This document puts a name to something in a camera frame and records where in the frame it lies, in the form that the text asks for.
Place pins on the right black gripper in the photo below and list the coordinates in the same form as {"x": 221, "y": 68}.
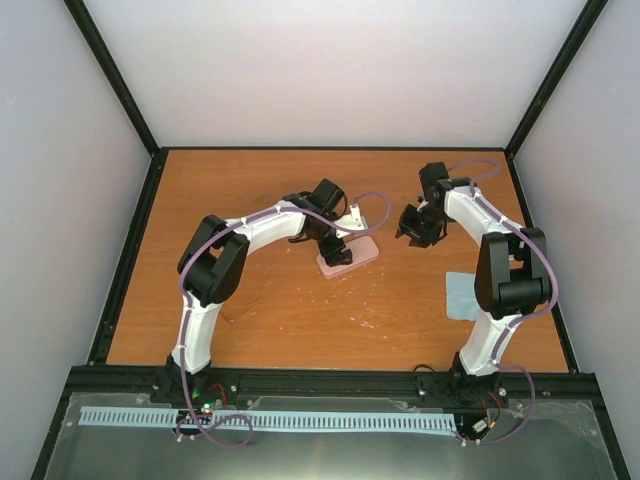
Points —
{"x": 405, "y": 227}

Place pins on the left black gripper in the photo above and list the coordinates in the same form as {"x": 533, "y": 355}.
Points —
{"x": 336, "y": 258}

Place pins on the pink glasses case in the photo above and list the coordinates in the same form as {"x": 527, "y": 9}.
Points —
{"x": 364, "y": 251}

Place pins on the light blue cleaning cloth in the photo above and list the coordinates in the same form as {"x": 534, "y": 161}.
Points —
{"x": 461, "y": 303}

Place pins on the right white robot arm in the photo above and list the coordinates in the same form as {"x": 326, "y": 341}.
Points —
{"x": 513, "y": 275}

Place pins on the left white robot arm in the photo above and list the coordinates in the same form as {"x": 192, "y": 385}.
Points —
{"x": 213, "y": 262}

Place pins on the transparent orange sunglasses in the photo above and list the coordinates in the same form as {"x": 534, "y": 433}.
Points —
{"x": 232, "y": 317}

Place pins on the black aluminium frame rail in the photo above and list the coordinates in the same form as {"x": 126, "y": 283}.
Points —
{"x": 420, "y": 387}

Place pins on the light blue slotted cable duct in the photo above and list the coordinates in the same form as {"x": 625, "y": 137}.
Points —
{"x": 278, "y": 421}

